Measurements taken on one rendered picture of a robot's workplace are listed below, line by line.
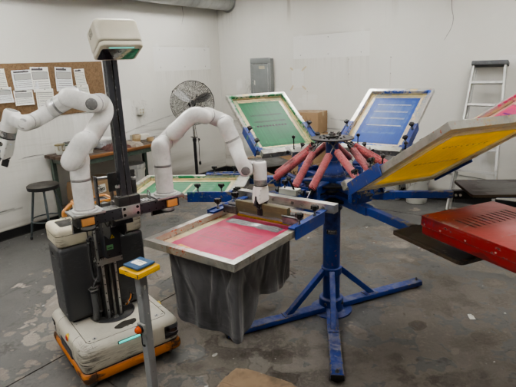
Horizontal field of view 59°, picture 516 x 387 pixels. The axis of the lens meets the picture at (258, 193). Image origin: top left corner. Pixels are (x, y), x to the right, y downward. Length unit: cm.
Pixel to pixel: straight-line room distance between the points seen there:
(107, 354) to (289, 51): 538
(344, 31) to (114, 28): 486
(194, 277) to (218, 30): 617
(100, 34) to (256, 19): 550
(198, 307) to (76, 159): 92
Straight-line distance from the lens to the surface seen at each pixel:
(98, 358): 297
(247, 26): 770
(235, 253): 218
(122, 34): 229
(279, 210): 248
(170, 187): 255
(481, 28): 624
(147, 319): 226
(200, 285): 232
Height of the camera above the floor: 180
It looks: 15 degrees down
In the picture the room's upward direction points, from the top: 2 degrees counter-clockwise
